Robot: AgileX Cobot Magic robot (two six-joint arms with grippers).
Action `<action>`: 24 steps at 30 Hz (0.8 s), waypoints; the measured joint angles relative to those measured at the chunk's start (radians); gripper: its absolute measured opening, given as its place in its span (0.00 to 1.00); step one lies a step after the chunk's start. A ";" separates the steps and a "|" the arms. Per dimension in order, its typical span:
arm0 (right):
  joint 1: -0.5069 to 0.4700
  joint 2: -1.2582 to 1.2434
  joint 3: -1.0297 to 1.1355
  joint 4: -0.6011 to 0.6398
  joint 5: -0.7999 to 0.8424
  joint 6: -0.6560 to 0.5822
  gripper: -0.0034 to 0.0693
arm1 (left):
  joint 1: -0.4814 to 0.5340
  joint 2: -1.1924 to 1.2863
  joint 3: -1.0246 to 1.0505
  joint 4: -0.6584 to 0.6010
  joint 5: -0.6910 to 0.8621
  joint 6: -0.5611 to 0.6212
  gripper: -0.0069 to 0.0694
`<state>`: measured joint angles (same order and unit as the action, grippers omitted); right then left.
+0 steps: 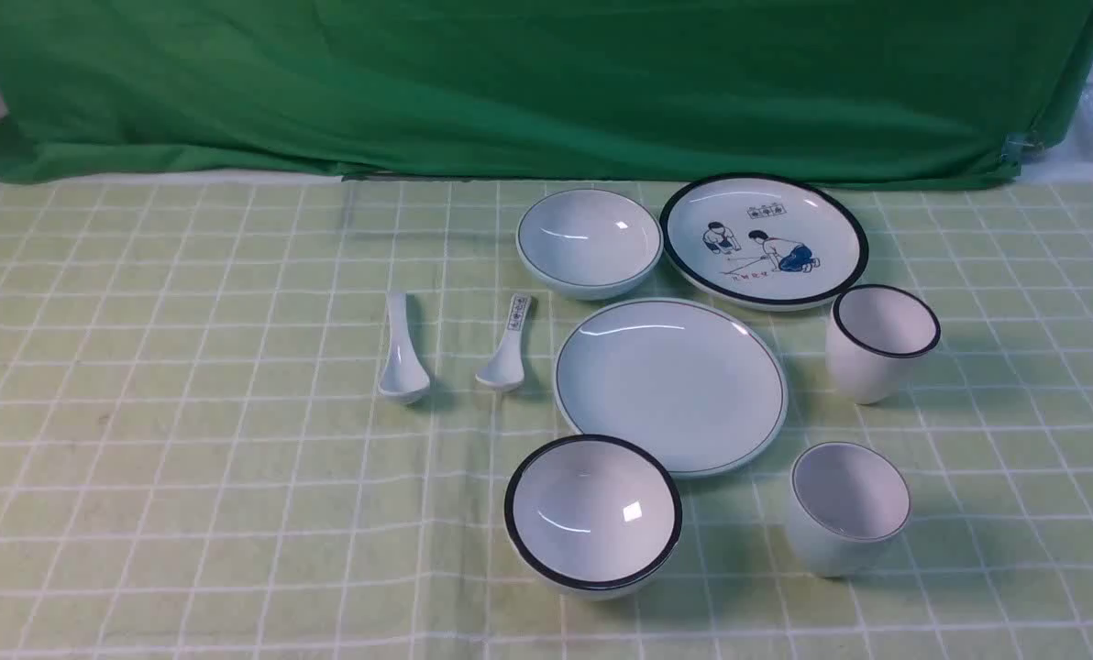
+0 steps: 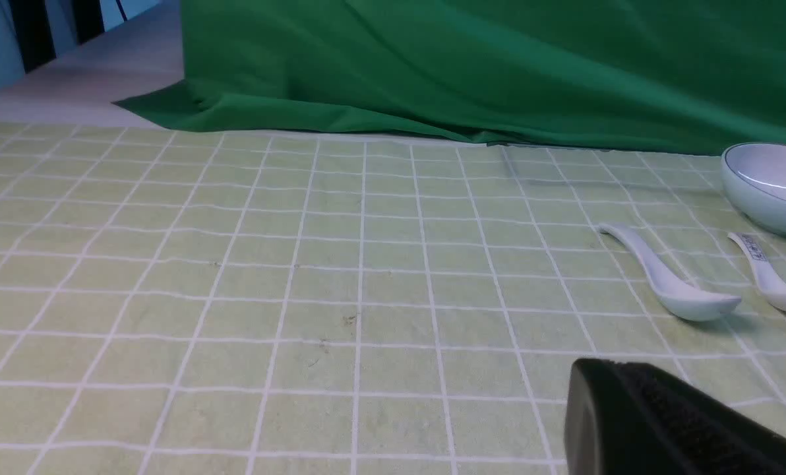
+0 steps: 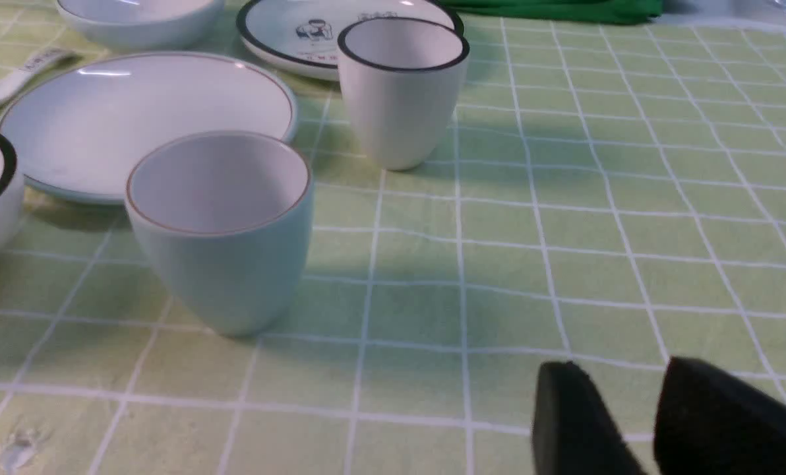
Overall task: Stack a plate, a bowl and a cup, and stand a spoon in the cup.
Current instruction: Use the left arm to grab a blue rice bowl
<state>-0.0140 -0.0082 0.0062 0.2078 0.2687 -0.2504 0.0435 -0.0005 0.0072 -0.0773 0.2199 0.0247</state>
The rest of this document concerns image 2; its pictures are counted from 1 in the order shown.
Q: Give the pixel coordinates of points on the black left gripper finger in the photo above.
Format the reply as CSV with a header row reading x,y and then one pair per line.
x,y
634,418

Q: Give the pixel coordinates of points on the white spoon with label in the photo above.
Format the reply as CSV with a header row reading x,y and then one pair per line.
x,y
771,286

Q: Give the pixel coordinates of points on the shallow white bowl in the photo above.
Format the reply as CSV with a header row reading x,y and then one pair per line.
x,y
753,177

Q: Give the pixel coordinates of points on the plain white ceramic spoon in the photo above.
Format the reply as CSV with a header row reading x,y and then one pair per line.
x,y
674,294

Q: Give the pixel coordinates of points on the green backdrop cloth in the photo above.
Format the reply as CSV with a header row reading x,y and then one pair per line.
x,y
687,77

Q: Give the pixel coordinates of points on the green checkered tablecloth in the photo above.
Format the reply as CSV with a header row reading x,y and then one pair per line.
x,y
246,303

